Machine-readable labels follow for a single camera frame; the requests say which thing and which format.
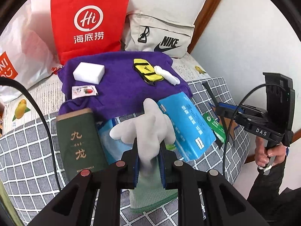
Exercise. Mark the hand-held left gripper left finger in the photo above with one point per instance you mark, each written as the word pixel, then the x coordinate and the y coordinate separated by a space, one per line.
pixel 135 169

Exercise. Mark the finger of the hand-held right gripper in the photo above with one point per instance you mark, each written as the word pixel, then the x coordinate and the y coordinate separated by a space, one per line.
pixel 225 114
pixel 229 106

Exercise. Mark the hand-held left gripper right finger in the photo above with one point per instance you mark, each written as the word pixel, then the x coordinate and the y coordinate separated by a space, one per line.
pixel 163 169

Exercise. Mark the white glove with green cuff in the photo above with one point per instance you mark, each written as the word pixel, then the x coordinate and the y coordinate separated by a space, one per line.
pixel 150 127

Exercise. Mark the white tissue wad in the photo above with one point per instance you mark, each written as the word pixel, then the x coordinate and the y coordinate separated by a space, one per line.
pixel 169 76

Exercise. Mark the yellow pouch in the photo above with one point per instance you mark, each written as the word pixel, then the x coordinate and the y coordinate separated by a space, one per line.
pixel 147 69

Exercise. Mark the small printed sachet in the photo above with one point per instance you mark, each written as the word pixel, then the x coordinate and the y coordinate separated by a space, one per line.
pixel 83 91

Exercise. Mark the white sponge block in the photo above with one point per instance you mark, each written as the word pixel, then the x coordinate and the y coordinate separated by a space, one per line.
pixel 88 73

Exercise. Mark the person's right forearm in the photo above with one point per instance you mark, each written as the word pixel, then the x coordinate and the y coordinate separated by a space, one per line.
pixel 268 193

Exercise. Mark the person's right hand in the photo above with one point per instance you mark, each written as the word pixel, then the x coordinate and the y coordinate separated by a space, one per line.
pixel 261 155

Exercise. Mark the green wipes packet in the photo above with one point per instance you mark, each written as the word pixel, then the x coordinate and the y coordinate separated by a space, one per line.
pixel 215 127

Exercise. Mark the small green tissue pack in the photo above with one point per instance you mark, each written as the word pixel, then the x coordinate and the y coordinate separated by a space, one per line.
pixel 171 147

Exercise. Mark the black cloth strip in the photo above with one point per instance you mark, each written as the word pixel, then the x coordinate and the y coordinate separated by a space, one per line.
pixel 209 91

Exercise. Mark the clear pack of blue masks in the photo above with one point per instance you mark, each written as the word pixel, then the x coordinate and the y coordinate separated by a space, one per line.
pixel 112 148

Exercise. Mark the blue tissue pack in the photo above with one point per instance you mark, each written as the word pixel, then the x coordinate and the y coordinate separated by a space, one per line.
pixel 188 124

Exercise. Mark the dark green tin box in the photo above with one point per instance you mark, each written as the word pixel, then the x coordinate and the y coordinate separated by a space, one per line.
pixel 80 143

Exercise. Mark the purple towel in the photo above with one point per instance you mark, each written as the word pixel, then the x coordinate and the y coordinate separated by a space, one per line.
pixel 122 87

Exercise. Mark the beige waist bag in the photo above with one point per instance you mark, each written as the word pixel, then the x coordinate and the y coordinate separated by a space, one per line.
pixel 160 28

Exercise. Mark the white plastic shopping bag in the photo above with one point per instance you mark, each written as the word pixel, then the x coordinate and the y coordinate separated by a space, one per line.
pixel 30 51

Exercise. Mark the red paper shopping bag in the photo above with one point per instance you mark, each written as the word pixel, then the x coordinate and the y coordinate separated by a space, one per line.
pixel 65 16

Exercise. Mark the brown wooden door frame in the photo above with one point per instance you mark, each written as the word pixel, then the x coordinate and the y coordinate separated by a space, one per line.
pixel 211 9

